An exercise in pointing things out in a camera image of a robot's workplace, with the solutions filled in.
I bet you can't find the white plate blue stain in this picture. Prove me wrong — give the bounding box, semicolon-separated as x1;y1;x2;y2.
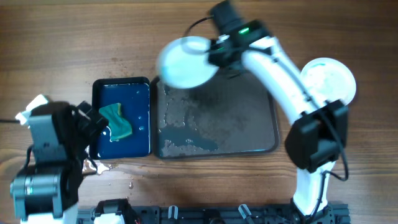
300;57;356;105

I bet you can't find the blue rectangular water tray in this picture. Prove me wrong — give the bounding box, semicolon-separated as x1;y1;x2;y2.
89;77;151;160

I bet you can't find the green yellow sponge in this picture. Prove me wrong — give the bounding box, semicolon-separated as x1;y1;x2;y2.
99;103;132;142

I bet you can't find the dark brown serving tray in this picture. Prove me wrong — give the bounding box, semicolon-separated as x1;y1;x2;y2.
150;71;280;160

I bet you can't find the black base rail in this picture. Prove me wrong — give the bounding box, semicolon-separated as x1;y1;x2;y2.
77;203;351;224

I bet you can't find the right black cable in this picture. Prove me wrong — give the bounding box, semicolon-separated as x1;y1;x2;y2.
180;15;349;217

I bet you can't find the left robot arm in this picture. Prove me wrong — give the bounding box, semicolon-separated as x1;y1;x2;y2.
10;101;141;223

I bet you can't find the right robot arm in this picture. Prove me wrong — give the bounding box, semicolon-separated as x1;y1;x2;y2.
206;18;349;223

